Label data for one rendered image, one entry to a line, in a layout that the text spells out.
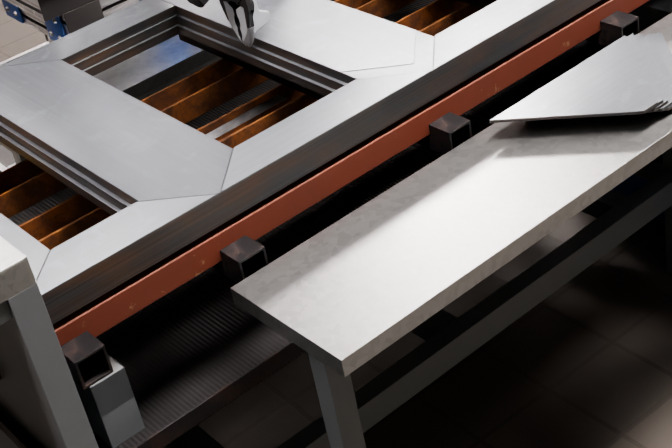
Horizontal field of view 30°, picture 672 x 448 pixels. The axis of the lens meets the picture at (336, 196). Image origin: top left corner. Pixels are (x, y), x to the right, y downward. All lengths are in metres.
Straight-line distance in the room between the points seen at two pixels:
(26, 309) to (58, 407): 0.16
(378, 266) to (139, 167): 0.42
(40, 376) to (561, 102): 0.99
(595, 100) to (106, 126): 0.82
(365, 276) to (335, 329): 0.12
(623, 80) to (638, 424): 0.79
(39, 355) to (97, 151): 0.58
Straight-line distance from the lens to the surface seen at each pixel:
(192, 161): 1.99
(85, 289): 1.82
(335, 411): 1.92
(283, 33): 2.33
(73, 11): 2.80
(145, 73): 2.74
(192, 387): 2.05
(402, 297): 1.79
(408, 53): 2.17
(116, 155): 2.06
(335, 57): 2.20
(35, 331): 1.58
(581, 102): 2.12
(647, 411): 2.67
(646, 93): 2.13
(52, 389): 1.63
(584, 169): 2.02
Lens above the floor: 1.85
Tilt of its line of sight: 33 degrees down
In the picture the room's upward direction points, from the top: 12 degrees counter-clockwise
